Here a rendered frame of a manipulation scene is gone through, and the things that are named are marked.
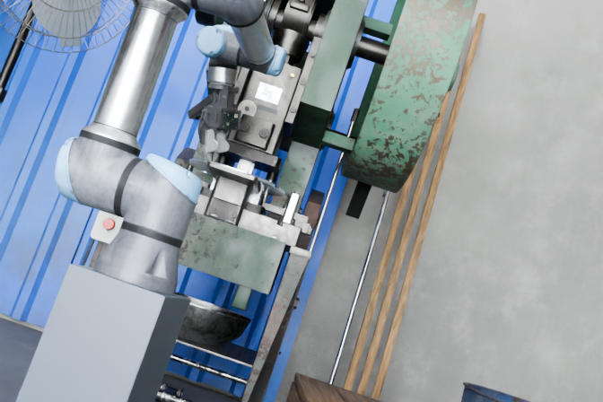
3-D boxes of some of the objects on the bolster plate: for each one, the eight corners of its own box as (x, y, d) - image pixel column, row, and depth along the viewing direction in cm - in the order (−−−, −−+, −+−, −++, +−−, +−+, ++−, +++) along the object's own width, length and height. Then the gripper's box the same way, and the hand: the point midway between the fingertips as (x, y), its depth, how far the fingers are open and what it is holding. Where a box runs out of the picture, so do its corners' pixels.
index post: (291, 224, 195) (301, 193, 196) (281, 221, 195) (292, 189, 196) (291, 225, 197) (301, 194, 199) (281, 222, 197) (292, 190, 199)
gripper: (220, 83, 176) (213, 165, 178) (246, 87, 183) (239, 166, 184) (199, 82, 182) (192, 161, 184) (225, 86, 189) (218, 162, 190)
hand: (209, 158), depth 186 cm, fingers closed
